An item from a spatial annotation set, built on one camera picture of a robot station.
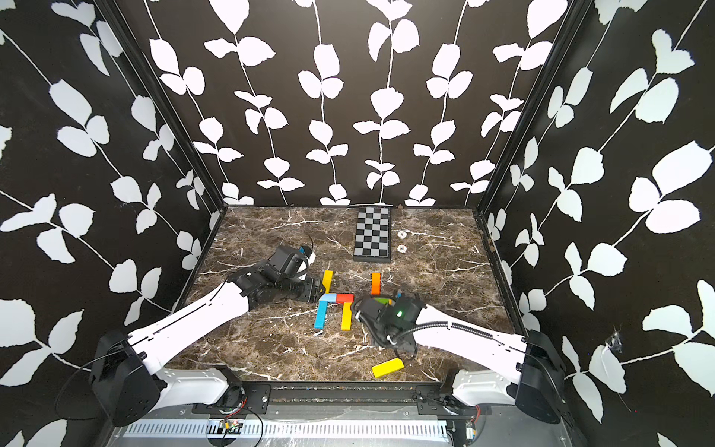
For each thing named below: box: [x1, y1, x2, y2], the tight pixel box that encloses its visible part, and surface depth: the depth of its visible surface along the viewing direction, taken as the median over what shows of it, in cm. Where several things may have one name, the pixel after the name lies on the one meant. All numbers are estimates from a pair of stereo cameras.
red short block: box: [336, 293, 355, 304], surface depth 95 cm
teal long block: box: [314, 299, 329, 330], surface depth 90 cm
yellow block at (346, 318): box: [340, 301, 352, 331], surface depth 90 cm
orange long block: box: [370, 271, 383, 296], surface depth 100 cm
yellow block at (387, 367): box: [372, 357, 405, 380], surface depth 81 cm
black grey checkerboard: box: [352, 204, 392, 264], surface depth 109 cm
